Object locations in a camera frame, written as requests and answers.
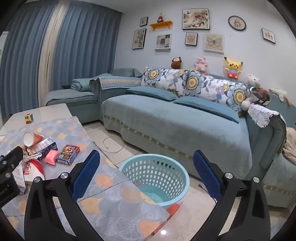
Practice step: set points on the folded teal blanket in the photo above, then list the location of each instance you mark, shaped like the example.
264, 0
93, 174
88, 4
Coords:
83, 85

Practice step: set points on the crown picture frame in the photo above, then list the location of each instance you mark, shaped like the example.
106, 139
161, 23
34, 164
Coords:
191, 39

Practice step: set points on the red gourd ornament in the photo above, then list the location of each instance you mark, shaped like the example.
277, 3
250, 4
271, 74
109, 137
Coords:
159, 18

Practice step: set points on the white lace armrest cover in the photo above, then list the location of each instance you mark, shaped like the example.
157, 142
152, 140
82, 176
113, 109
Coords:
263, 114

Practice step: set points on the pink packet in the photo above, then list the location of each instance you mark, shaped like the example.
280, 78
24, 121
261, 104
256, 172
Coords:
52, 157

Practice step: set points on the white goose plush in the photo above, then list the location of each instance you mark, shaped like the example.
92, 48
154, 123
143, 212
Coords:
279, 93

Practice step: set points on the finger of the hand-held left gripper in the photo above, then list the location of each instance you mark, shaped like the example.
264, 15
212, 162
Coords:
12, 157

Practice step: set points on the pink pig plush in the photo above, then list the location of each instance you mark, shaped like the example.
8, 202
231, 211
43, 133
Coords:
201, 64

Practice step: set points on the blue curtain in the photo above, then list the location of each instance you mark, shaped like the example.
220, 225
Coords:
20, 64
87, 44

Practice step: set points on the striped armrest cover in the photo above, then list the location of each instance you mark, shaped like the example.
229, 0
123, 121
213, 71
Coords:
118, 83

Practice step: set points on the puzzle cube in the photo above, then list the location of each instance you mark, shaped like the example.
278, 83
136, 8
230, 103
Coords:
29, 118

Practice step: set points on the beige sheer curtain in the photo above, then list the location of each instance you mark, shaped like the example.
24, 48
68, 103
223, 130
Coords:
49, 53

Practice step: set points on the colourful card box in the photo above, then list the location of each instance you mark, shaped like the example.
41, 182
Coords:
68, 154

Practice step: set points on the butterfly picture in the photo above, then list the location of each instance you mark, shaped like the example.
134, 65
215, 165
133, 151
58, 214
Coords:
214, 43

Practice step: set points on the light blue plastic basket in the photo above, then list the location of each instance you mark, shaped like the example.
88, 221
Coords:
159, 185

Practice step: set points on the patterned grey tablecloth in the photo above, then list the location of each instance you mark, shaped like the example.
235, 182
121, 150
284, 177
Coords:
115, 199

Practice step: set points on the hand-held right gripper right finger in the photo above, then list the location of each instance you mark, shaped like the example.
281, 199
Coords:
207, 177

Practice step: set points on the white bunny plush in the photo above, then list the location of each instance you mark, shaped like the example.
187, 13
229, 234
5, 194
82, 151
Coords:
252, 81

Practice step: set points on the orange wall shelf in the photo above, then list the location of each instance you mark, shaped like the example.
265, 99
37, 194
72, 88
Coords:
160, 25

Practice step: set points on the tall black picture frame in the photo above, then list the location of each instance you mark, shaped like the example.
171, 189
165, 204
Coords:
139, 39

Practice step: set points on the teal sofa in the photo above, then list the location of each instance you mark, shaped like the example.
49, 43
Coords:
166, 129

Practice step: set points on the small teal cushion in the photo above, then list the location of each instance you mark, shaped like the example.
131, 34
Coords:
152, 93

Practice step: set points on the round picture frame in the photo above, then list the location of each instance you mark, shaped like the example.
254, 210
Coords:
237, 23

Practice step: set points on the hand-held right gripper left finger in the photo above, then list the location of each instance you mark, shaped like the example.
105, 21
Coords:
85, 177

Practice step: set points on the beige blanket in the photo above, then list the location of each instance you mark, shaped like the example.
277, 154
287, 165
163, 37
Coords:
290, 148

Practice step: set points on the white and red paper bag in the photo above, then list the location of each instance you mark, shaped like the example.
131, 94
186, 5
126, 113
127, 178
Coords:
32, 170

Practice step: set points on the orange paper cup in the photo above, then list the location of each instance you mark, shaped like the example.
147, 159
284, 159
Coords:
35, 138

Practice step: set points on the yellow plush toy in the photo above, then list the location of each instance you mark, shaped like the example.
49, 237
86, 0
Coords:
232, 67

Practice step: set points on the large floral picture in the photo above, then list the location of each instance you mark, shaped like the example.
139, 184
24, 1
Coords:
195, 19

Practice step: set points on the ice cream picture frame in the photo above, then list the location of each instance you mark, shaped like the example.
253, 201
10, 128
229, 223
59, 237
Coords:
268, 36

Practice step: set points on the brown striped plush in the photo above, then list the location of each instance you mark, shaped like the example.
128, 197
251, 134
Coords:
262, 95

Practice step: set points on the white coffee table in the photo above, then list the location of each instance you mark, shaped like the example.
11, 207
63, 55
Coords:
46, 112

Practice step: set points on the blue and white box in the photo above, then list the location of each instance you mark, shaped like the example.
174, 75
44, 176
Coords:
47, 144

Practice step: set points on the brown monkey plush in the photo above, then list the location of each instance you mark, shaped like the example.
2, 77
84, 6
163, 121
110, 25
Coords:
176, 63

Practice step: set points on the white canvas picture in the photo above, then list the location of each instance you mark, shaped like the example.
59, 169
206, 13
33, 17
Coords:
163, 41

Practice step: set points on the white carton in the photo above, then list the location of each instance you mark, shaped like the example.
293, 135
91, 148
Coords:
19, 180

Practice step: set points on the small black picture frame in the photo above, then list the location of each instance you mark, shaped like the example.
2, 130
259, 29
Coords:
143, 21

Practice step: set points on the floral pillow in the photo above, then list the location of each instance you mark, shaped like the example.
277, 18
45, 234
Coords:
238, 96
161, 77
203, 85

